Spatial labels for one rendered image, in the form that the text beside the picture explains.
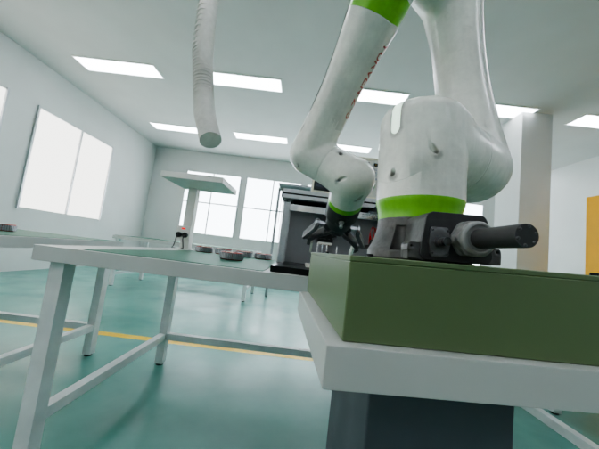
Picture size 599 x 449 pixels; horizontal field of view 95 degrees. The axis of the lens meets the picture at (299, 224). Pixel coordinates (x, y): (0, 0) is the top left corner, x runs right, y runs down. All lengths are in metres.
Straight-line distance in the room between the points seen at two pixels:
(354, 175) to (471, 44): 0.33
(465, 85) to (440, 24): 0.16
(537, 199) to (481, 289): 4.96
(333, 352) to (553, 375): 0.21
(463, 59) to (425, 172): 0.33
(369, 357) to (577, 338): 0.22
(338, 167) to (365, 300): 0.41
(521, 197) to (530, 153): 0.68
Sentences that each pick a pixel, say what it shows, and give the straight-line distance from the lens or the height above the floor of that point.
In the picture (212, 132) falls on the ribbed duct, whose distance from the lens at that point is 2.18.
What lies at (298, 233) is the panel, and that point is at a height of 0.92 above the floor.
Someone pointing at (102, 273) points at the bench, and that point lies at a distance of 2.25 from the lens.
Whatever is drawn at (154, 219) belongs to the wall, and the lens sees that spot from 8.61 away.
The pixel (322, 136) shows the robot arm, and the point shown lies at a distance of 0.68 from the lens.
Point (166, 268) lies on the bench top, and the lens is 1.01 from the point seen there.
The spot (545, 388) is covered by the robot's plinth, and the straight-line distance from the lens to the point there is 0.38.
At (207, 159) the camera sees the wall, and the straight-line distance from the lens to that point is 8.41.
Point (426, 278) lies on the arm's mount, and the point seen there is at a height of 0.82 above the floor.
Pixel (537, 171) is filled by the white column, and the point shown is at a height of 2.40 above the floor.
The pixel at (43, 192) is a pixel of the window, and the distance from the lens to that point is 6.31.
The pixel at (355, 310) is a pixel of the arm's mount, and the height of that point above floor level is 0.78.
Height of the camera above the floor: 0.83
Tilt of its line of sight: 6 degrees up
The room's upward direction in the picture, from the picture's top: 7 degrees clockwise
